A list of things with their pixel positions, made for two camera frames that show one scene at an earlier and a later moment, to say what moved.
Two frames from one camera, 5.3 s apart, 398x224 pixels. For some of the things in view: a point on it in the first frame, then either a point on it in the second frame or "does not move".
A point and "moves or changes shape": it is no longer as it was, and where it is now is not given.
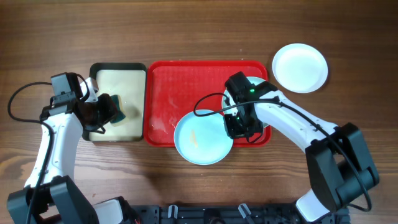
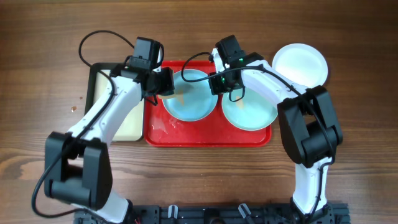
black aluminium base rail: [245, 214] does not move
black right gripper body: [238, 126] to [220, 84]
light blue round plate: [202, 139] to [199, 102]
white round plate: [300, 68] does not move
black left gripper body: [102, 114] to [161, 83]
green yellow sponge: [120, 119] moves or changes shape
